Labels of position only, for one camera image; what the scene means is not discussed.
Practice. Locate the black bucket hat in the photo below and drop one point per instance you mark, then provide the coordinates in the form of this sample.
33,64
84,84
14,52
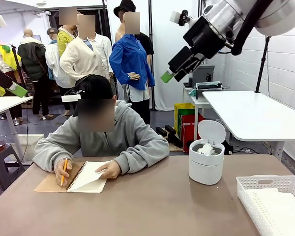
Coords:
124,6

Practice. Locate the mannequin in blue shirt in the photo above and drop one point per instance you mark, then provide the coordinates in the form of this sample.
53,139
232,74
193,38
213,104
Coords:
127,59

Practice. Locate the white backdrop curtain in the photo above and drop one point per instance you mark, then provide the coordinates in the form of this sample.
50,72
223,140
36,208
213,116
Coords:
162,49

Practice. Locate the person in grey hoodie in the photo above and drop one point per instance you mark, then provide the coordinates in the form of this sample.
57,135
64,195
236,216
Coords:
130,130

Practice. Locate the white perforated plastic basket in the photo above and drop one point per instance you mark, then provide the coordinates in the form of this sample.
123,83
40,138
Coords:
250,182

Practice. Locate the spiral notebook brown cover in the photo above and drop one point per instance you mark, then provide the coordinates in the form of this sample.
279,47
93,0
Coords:
93,185

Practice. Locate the mannequin in yellow-green shirt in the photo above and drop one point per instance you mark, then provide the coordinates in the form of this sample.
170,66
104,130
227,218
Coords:
62,41

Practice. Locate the person's left hand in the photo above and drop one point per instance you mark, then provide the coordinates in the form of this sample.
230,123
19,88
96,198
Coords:
111,169

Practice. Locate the mannequin in dark puffer jacket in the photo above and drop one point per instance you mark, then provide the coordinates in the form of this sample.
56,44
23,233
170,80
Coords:
32,61

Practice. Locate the white lidded trash bin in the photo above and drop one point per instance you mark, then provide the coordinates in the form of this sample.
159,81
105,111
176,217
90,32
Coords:
206,169

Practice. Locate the person's left forearm grey sleeve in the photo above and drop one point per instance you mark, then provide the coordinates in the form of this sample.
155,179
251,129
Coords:
140,157

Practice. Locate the short black tripod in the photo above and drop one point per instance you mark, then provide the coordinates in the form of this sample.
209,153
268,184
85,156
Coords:
19,70

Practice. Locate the dark grey stool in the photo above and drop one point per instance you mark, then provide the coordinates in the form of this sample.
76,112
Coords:
0,157

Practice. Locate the slanted black pole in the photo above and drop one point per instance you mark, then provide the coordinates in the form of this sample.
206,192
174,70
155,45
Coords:
105,14

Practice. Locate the white storage box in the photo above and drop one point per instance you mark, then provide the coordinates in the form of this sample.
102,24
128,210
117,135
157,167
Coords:
32,145

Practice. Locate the yellow pencil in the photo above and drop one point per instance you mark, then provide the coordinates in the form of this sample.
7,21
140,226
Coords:
64,172

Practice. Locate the person's right hand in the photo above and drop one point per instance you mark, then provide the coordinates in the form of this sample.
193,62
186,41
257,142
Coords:
57,172

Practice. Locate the mannequin in yellow raincoat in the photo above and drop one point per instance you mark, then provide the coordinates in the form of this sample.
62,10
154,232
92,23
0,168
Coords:
2,56

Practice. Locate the small white side table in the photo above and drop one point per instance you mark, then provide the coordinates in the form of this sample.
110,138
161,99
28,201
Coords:
200,102

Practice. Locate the person's right forearm grey sleeve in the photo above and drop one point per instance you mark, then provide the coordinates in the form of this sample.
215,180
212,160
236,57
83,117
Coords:
46,157

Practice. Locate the grey tray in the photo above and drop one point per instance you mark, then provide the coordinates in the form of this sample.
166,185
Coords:
201,93

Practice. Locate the yellow bag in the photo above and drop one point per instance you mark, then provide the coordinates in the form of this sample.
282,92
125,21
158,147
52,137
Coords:
184,106

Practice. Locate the brown wooden board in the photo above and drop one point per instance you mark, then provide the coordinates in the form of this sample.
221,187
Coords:
177,148

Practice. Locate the black baseball cap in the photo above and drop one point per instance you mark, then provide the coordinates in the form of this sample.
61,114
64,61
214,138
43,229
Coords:
98,86

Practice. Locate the green cloth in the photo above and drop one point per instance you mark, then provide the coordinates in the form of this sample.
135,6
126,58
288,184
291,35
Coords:
192,92

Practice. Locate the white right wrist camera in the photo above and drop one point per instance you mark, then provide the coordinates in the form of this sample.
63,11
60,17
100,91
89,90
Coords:
177,17

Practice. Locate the white and black device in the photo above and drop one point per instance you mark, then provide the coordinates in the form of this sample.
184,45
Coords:
190,82

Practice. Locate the mannequin in black shirt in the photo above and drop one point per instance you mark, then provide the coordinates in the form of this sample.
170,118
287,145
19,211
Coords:
145,40

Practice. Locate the mannequin in cream cardigan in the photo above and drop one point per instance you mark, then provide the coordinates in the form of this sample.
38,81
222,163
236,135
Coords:
78,59

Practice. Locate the white table with slim leg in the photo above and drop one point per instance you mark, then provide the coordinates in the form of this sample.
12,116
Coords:
5,103

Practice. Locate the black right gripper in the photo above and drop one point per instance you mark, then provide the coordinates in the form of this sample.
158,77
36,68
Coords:
206,39

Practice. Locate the short black wooden block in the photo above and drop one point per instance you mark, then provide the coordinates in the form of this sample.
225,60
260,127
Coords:
161,131

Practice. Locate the grey box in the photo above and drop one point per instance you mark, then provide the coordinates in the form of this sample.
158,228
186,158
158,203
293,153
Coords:
204,76

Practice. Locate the dark items in grey tray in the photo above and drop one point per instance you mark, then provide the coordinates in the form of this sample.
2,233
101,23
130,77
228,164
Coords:
209,85

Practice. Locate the white paper stack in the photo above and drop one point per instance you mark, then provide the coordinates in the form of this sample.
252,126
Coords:
263,191

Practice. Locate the long black wooden block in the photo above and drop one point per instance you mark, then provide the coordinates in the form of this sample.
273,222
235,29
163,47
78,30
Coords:
173,135

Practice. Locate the black light stand pole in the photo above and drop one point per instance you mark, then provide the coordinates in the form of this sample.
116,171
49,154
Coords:
151,49
202,2

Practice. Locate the green bag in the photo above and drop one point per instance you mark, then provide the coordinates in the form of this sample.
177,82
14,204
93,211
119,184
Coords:
189,111

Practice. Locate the tall black tripod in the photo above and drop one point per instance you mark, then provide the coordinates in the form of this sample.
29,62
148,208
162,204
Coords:
261,66

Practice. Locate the large white table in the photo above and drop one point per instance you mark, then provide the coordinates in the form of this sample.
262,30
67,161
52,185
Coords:
248,115

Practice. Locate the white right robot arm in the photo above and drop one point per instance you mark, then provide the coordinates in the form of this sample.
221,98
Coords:
280,14

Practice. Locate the red bag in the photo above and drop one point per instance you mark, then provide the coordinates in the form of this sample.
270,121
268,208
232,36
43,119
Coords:
186,132

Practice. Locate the mannequin with grey cap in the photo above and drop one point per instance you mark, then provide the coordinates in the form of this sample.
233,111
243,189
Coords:
51,59

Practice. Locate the small black bottle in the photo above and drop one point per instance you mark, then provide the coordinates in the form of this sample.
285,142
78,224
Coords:
208,77

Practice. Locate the white head-mounted camera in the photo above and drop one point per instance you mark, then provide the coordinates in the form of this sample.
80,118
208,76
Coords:
70,97

